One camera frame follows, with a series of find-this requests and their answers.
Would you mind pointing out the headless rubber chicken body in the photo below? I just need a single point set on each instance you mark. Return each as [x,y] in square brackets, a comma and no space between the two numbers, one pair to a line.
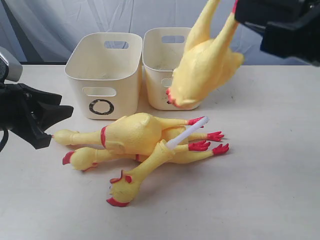
[207,63]

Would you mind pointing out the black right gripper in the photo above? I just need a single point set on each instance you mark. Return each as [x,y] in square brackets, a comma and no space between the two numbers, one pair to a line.
[292,28]

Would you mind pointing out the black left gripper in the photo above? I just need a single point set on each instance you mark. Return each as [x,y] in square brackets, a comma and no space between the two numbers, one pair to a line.
[28,112]

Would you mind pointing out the cream bin marked O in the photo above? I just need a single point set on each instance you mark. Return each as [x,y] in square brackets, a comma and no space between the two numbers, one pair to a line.
[105,73]

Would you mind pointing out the cream bin marked X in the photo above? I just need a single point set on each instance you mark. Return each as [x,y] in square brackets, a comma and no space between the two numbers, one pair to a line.
[162,50]

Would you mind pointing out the chicken head with white tube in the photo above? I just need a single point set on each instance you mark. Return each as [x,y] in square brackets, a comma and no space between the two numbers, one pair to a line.
[125,188]

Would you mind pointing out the whole rubber chicken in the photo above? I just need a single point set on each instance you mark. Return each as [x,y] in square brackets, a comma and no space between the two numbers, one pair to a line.
[138,133]
[86,158]

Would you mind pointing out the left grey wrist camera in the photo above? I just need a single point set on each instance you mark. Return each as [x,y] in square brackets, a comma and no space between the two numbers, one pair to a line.
[10,68]

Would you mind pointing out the blue-grey backdrop curtain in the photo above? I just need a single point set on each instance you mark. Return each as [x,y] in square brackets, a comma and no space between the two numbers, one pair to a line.
[47,31]

